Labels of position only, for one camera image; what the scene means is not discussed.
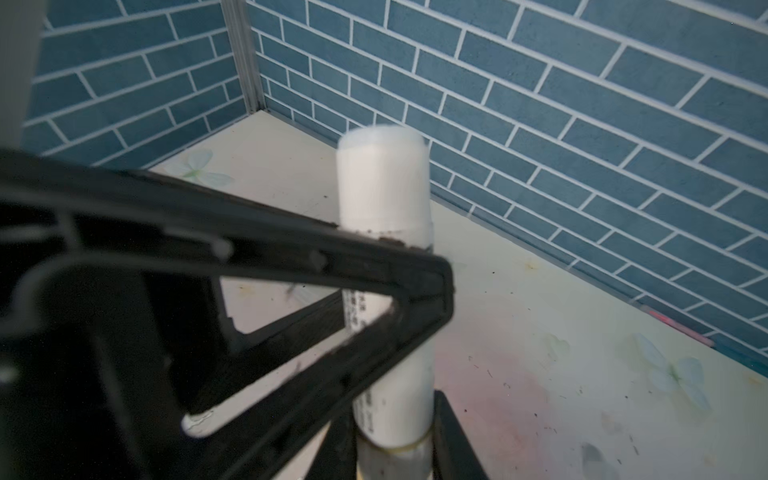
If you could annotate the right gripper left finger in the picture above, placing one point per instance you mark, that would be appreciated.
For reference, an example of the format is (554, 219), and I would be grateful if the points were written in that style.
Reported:
(336, 458)

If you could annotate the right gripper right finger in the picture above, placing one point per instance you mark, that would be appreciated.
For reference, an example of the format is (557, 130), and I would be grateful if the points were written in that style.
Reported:
(454, 457)

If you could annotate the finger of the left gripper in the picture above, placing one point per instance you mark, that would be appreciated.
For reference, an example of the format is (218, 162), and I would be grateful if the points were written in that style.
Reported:
(271, 323)

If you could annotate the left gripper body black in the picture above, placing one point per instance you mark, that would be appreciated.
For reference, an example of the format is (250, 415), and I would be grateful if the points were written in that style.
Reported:
(84, 392)

